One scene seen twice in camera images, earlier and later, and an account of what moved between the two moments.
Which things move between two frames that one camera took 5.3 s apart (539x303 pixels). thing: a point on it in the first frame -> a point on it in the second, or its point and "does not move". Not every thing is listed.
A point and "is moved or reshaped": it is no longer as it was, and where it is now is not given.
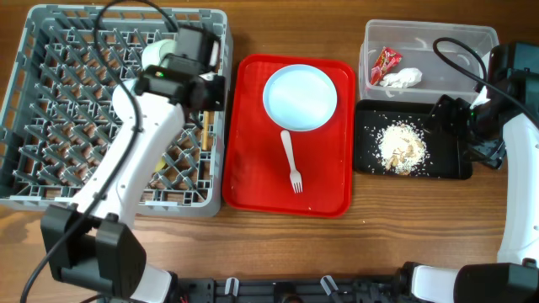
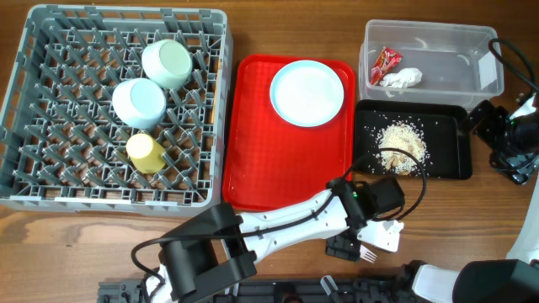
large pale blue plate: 299,98 is moved or reshaped
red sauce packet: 387,58 does not move
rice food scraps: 402,148 does not move
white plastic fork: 295,175 -> 367,255
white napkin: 404,78 does not move
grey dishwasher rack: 62,132 does not move
